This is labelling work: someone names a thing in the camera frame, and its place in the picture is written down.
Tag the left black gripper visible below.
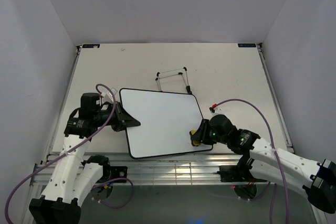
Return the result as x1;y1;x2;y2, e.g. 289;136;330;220
94;101;141;131

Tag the yellow bone-shaped eraser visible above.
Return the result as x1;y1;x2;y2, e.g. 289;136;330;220
189;130;202;147

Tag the white whiteboard black frame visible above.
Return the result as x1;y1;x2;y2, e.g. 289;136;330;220
119;88;212;159

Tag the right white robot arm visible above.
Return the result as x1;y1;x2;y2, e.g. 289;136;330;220
190;114;335;214

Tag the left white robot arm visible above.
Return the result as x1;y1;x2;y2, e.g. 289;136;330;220
29;92;141;223

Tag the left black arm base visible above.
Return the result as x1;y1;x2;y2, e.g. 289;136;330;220
98;166;128;183

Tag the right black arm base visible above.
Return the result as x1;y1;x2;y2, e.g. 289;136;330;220
216;165;266;183

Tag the left blue table label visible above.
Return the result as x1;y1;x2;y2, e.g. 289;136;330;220
82;44;100;49

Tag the blue table label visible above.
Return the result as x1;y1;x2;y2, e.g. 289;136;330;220
237;43;256;48
82;44;100;49

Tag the right blue table label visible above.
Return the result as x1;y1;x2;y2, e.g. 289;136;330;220
237;43;256;48

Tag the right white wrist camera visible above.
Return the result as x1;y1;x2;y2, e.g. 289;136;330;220
209;103;222;115

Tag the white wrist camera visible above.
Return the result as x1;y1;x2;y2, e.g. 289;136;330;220
100;88;118;103
209;103;222;115

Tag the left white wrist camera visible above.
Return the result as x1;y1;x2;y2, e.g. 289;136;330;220
100;88;118;103

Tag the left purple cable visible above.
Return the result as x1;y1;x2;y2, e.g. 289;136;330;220
4;83;134;224

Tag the purple cable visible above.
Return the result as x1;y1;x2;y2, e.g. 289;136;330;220
215;99;291;224
4;83;134;224

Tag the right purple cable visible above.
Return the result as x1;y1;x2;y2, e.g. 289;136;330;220
215;99;291;224

